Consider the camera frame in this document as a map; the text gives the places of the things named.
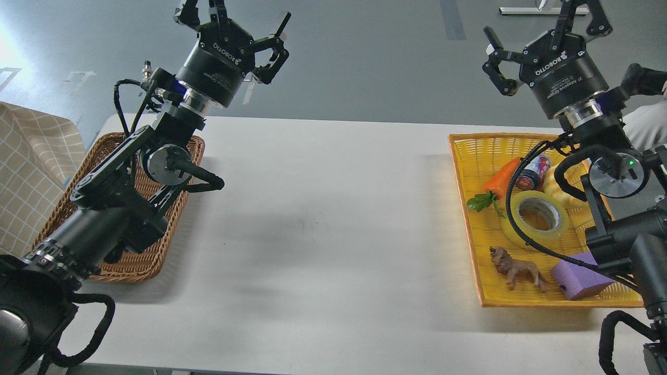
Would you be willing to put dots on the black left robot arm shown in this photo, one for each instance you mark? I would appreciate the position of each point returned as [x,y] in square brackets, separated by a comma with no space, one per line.
[122,203]

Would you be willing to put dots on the yellow plastic basket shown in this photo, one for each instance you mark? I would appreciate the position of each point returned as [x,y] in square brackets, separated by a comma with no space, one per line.
[477,157]

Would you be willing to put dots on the yellow tape roll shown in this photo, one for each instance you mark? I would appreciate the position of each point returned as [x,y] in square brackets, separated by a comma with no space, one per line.
[540,217]

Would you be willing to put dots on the small drink can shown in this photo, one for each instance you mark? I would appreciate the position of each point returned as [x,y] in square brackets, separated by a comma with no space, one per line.
[532,176]

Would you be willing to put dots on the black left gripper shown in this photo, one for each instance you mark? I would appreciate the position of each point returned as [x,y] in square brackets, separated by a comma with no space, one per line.
[219,61]

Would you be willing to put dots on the purple foam block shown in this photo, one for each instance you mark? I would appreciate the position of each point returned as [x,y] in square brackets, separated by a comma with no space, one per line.
[578,281]

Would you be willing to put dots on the person in white clothing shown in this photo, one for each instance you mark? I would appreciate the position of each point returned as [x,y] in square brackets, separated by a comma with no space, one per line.
[645,127]

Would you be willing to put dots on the orange toy carrot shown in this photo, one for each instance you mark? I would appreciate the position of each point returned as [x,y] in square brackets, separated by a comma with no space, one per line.
[495,189]

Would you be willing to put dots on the beige checkered cloth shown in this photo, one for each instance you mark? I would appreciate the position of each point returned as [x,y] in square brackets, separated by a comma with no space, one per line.
[39,154]

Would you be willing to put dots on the brown toy lion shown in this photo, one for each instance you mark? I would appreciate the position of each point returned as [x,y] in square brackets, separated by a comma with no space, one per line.
[511,268]

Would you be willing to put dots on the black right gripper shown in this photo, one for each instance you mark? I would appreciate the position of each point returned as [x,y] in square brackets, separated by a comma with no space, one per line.
[560,77]

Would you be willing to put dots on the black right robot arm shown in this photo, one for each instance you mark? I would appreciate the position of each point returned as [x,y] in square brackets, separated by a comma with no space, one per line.
[602,162]

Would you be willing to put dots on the white stand base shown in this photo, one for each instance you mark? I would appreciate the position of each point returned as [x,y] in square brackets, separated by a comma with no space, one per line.
[528,11]

